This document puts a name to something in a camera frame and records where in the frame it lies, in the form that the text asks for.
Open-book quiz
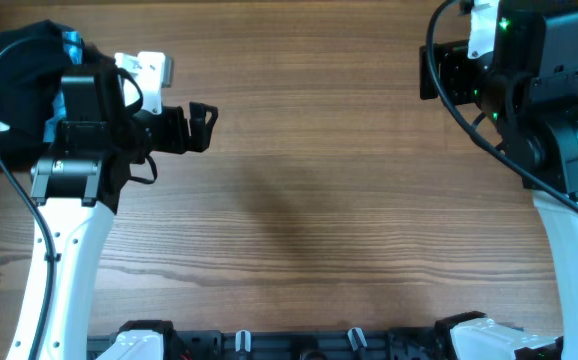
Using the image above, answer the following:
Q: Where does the black t-shirt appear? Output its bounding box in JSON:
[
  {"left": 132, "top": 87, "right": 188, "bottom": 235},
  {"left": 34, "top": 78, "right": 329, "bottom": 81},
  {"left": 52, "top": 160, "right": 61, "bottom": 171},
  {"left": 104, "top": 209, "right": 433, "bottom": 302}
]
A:
[{"left": 0, "top": 20, "right": 113, "bottom": 170}]

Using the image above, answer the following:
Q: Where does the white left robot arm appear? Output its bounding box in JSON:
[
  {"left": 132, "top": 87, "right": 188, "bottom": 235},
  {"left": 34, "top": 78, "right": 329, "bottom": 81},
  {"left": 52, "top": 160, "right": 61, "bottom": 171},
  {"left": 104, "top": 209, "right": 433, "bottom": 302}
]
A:
[{"left": 7, "top": 65, "right": 218, "bottom": 359}]

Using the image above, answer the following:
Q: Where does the light blue printed t-shirt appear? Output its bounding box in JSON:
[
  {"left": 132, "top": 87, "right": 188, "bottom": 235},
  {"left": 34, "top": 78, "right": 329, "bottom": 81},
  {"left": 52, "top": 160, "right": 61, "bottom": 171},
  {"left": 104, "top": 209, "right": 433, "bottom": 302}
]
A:
[{"left": 42, "top": 30, "right": 85, "bottom": 145}]

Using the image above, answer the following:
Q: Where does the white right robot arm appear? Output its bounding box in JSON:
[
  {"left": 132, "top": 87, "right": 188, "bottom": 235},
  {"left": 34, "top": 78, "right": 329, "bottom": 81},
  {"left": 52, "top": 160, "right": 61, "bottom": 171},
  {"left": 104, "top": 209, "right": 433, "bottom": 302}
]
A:
[{"left": 419, "top": 1, "right": 578, "bottom": 359}]

